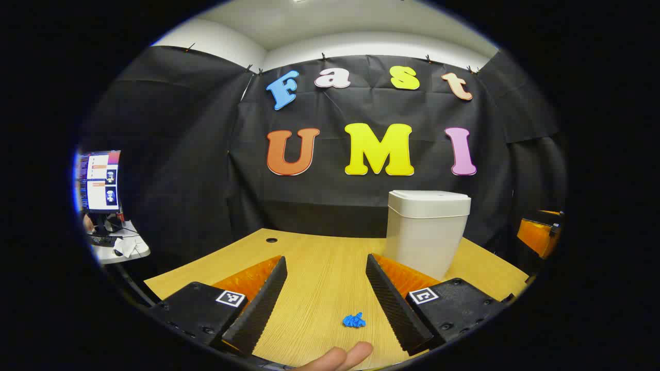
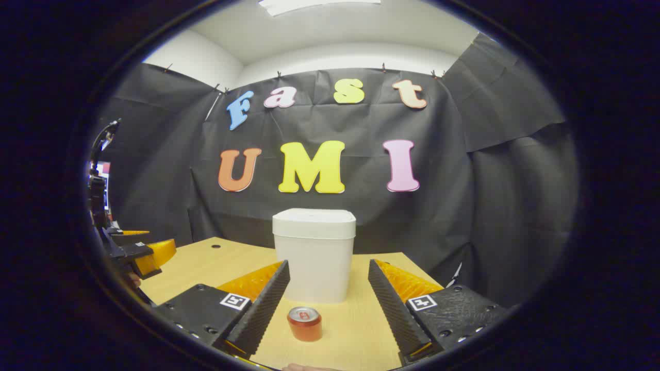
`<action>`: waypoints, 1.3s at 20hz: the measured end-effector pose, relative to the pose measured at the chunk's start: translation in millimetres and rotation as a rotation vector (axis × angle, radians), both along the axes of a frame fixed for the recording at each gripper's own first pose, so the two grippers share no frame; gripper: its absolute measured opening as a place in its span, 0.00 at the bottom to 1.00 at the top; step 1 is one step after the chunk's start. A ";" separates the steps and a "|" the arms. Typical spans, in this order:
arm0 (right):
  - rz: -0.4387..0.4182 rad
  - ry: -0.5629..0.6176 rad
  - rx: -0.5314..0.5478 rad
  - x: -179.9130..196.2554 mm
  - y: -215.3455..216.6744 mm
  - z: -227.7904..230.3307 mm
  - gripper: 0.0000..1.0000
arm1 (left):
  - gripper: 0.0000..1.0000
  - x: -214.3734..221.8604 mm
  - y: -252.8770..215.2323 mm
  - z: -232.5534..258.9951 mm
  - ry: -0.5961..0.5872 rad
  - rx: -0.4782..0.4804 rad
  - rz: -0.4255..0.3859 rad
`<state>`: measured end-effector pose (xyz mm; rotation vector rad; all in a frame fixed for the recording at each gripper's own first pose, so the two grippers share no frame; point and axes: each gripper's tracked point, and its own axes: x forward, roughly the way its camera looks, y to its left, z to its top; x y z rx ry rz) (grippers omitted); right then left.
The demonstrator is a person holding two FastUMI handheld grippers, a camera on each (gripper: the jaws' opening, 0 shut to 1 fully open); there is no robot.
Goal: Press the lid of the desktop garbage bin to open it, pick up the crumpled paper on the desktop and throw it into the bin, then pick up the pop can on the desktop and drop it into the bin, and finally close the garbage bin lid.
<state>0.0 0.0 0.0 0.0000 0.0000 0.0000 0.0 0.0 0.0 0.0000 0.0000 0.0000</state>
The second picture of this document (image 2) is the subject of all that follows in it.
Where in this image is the white desktop garbage bin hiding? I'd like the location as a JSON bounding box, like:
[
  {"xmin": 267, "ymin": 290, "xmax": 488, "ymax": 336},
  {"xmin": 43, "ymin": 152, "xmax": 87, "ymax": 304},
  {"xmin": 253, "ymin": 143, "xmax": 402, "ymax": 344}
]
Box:
[{"xmin": 272, "ymin": 208, "xmax": 357, "ymax": 304}]

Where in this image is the computer monitor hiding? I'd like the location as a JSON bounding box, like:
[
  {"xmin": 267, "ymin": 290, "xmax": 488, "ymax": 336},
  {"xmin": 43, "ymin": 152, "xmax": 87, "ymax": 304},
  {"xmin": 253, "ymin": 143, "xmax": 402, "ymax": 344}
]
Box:
[{"xmin": 98, "ymin": 161, "xmax": 111, "ymax": 209}]

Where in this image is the wooden desktop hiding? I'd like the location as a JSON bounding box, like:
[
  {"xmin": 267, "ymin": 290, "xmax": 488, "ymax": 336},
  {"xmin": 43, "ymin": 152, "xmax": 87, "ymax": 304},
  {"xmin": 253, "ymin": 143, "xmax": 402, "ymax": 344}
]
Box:
[{"xmin": 138, "ymin": 237, "xmax": 449, "ymax": 371}]

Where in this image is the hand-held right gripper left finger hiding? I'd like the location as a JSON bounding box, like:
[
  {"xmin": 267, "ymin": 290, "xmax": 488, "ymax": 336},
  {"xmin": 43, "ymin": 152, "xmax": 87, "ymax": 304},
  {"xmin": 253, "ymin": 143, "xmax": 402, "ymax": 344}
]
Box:
[{"xmin": 152, "ymin": 259, "xmax": 290, "ymax": 361}]

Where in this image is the ceiling light panel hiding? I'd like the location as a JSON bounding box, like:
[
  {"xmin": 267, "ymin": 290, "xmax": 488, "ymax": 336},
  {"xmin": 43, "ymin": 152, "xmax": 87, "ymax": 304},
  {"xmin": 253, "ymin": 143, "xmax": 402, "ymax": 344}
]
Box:
[{"xmin": 258, "ymin": 0, "xmax": 382, "ymax": 16}]

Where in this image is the black backdrop cloth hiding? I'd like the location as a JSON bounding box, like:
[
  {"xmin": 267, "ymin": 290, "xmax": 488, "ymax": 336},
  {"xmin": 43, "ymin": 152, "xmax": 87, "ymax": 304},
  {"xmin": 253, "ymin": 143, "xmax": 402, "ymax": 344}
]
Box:
[{"xmin": 95, "ymin": 32, "xmax": 581, "ymax": 310}]

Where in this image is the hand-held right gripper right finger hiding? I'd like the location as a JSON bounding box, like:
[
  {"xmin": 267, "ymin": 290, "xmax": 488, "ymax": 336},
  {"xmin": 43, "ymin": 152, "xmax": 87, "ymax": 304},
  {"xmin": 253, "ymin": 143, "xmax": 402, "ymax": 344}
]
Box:
[{"xmin": 367, "ymin": 259, "xmax": 512, "ymax": 366}]

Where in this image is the red pop can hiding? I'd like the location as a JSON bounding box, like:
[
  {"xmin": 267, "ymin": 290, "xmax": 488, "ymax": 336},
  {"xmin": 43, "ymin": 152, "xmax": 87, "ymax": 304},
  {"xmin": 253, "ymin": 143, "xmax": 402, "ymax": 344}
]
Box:
[{"xmin": 287, "ymin": 306, "xmax": 323, "ymax": 342}]

